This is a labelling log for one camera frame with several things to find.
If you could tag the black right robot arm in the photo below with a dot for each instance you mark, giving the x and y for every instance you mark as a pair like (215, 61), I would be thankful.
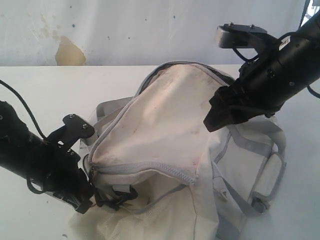
(304, 46)

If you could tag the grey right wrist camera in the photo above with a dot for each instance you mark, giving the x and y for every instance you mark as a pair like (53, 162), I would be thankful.
(237, 36)

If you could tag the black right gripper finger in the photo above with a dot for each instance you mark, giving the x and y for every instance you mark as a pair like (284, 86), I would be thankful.
(227, 107)

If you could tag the black plastic strap buckle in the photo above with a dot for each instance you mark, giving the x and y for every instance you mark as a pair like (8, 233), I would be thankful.
(115, 204)

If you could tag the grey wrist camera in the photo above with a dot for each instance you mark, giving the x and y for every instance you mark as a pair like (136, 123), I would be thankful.
(237, 36)
(74, 128)

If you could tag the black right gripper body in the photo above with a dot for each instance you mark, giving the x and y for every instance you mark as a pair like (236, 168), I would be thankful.
(266, 87)

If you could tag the white backpack with grey straps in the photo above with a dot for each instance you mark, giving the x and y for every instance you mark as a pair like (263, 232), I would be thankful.
(192, 184)

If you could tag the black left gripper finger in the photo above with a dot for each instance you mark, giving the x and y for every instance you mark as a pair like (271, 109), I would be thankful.
(75, 190)

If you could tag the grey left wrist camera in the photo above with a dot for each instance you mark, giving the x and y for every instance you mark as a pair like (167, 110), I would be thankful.
(74, 128)

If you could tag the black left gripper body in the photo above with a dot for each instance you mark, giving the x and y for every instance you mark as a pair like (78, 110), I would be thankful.
(45, 163)

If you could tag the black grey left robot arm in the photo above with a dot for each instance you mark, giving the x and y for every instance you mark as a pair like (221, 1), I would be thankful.
(14, 136)

